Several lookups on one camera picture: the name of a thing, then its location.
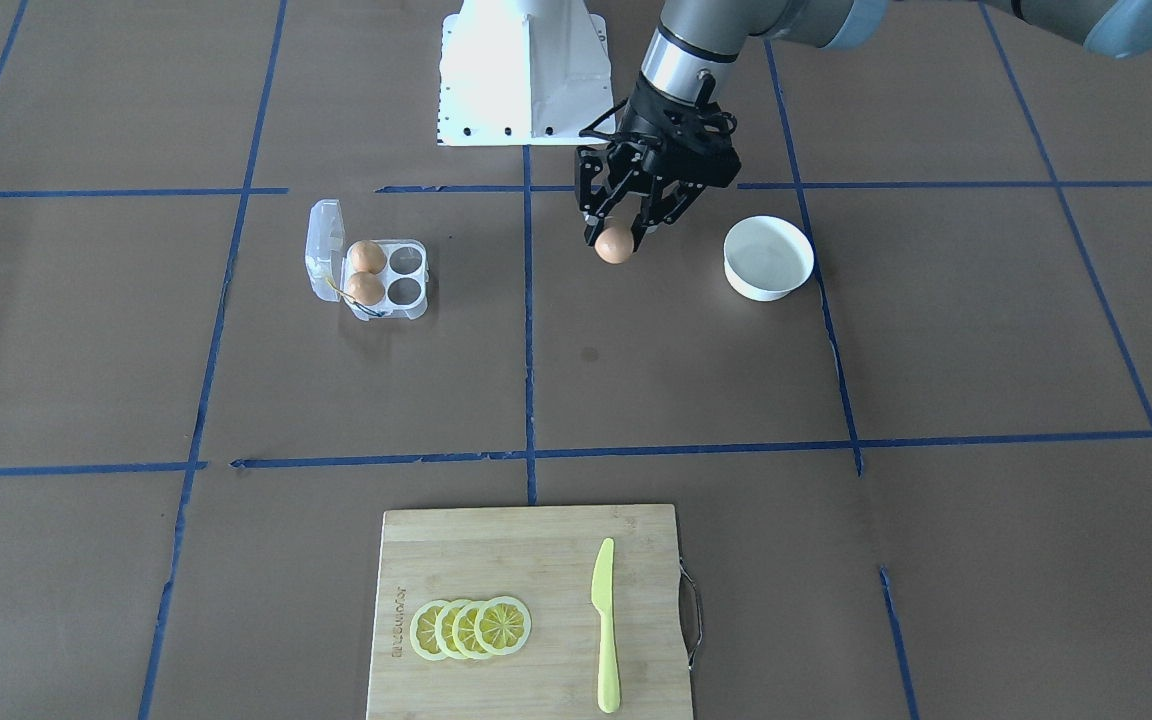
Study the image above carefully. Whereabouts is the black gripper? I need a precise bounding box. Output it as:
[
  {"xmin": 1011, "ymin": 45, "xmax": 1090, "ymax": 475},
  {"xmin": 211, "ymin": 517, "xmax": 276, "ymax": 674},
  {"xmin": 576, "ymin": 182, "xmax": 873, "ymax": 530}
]
[{"xmin": 576, "ymin": 76, "xmax": 741, "ymax": 252}]

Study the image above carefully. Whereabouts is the brown egg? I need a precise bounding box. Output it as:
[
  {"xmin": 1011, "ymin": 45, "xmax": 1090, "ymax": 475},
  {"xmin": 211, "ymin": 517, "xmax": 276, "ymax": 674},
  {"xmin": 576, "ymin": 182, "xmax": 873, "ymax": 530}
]
[
  {"xmin": 343, "ymin": 272, "xmax": 387, "ymax": 306},
  {"xmin": 347, "ymin": 240, "xmax": 388, "ymax": 274},
  {"xmin": 593, "ymin": 223, "xmax": 635, "ymax": 264}
]

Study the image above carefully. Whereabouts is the clear plastic egg box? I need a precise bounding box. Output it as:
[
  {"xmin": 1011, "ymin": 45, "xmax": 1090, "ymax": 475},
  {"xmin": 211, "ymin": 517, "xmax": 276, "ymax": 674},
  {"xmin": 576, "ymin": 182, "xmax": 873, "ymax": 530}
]
[{"xmin": 303, "ymin": 199, "xmax": 430, "ymax": 323}]

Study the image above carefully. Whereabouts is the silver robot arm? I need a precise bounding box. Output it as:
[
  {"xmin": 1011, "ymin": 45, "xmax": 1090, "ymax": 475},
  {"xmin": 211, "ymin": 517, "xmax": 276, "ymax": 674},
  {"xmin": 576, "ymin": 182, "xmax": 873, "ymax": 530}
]
[{"xmin": 573, "ymin": 1, "xmax": 888, "ymax": 251}]

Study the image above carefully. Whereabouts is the white ceramic bowl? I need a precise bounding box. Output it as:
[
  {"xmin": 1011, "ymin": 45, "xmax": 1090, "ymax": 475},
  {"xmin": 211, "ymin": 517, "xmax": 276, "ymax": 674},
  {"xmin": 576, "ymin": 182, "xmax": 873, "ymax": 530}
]
[{"xmin": 723, "ymin": 215, "xmax": 817, "ymax": 302}]

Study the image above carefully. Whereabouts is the yellow plastic knife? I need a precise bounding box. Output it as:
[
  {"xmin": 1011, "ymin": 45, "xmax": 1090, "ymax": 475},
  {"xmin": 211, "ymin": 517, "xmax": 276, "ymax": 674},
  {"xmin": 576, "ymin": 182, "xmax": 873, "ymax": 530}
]
[{"xmin": 590, "ymin": 537, "xmax": 621, "ymax": 714}]

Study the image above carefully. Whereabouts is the bamboo cutting board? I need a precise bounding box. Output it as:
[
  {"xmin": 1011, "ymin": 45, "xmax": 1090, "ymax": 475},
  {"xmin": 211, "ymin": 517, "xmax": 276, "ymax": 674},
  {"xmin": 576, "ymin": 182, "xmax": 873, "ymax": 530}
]
[{"xmin": 365, "ymin": 503, "xmax": 694, "ymax": 719}]

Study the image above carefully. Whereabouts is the yellow lemon slice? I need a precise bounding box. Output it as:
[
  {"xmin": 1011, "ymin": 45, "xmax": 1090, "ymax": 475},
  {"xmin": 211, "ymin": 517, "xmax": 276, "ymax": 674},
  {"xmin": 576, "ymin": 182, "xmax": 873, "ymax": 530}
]
[
  {"xmin": 434, "ymin": 600, "xmax": 465, "ymax": 660},
  {"xmin": 450, "ymin": 600, "xmax": 490, "ymax": 660},
  {"xmin": 408, "ymin": 600, "xmax": 445, "ymax": 662},
  {"xmin": 473, "ymin": 596, "xmax": 532, "ymax": 657}
]

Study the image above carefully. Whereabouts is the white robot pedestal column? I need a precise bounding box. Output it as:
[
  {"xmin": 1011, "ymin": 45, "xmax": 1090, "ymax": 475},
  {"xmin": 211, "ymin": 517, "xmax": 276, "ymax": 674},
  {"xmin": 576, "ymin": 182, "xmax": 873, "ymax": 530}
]
[{"xmin": 435, "ymin": 1, "xmax": 616, "ymax": 147}]

